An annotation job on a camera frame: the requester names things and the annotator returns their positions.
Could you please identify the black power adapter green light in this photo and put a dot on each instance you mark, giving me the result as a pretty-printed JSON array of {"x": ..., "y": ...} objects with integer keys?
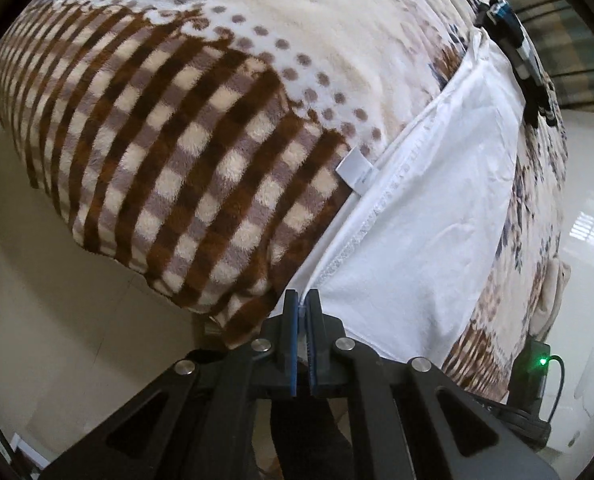
[{"x": 527, "y": 385}]

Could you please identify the checked and dotted fleece blanket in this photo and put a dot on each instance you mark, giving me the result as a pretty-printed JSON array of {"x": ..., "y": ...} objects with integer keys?
[{"x": 187, "y": 125}]

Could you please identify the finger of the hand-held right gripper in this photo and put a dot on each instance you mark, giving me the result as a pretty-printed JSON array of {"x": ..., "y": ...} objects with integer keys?
[{"x": 499, "y": 17}]

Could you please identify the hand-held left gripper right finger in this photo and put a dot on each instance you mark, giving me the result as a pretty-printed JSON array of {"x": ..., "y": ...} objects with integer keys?
[{"x": 314, "y": 345}]

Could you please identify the grey-green striped curtain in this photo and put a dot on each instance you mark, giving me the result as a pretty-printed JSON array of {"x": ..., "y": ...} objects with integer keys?
[{"x": 562, "y": 30}]

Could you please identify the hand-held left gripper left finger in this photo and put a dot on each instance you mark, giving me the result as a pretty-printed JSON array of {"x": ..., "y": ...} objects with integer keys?
[{"x": 291, "y": 345}]

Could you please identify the beige cloth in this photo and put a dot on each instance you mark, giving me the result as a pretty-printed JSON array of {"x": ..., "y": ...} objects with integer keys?
[{"x": 552, "y": 295}]

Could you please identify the white small garment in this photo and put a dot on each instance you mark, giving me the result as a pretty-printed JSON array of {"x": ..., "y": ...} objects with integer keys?
[{"x": 427, "y": 220}]

